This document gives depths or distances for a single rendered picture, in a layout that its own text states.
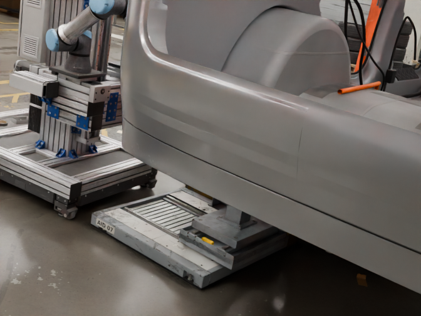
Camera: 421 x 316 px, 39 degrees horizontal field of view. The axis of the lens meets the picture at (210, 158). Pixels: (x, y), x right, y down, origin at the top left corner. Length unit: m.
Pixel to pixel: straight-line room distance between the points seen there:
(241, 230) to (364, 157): 1.67
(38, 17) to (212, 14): 1.52
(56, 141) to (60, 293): 1.28
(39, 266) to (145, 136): 1.13
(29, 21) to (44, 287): 1.69
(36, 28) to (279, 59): 1.73
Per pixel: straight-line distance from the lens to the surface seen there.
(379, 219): 1.61
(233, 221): 3.18
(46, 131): 3.88
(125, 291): 2.88
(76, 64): 3.38
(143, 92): 2.04
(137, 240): 3.19
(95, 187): 3.57
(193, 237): 3.12
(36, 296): 2.81
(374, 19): 5.32
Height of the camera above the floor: 1.51
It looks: 18 degrees down
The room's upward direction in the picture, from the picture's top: 10 degrees clockwise
